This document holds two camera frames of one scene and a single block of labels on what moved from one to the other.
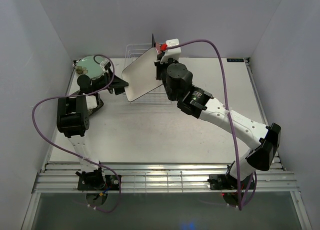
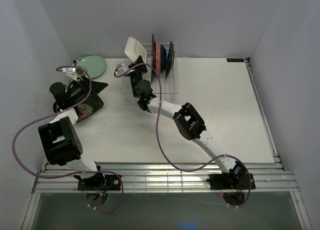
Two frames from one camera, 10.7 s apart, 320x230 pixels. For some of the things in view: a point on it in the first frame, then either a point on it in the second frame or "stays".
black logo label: x=235 y=60 stays
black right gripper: x=159 y=66 -> x=140 y=69
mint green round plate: x=92 y=64 stays
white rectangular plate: x=140 y=77 -> x=134 y=49
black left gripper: x=117 y=84 -> x=84 y=85
